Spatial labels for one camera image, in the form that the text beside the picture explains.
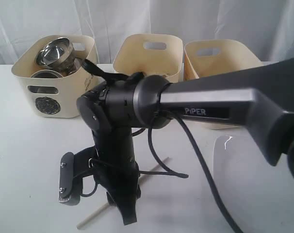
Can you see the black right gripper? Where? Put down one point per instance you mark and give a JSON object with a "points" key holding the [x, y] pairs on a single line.
{"points": [[118, 170]]}

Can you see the white square plate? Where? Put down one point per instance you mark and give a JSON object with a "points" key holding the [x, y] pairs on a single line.
{"points": [[260, 197]]}

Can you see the stainless steel mug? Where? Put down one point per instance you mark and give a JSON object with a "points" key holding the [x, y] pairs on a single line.
{"points": [[45, 73]]}

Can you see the stainless steel bowl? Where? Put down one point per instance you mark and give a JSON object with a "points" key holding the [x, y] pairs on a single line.
{"points": [[57, 55]]}

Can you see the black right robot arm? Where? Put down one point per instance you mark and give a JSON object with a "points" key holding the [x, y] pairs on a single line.
{"points": [[261, 99]]}

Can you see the cream bin with circle mark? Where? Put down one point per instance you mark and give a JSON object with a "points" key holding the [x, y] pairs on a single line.
{"points": [[55, 97]]}

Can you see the cream bin with triangle mark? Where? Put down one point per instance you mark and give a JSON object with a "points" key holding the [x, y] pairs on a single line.
{"points": [[160, 54]]}

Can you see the cream bin with square mark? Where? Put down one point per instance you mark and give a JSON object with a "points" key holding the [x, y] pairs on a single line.
{"points": [[213, 57]]}

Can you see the white backdrop curtain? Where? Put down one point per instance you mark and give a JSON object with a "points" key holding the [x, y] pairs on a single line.
{"points": [[264, 26]]}

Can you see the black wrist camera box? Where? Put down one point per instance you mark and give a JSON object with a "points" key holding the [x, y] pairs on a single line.
{"points": [[73, 168]]}

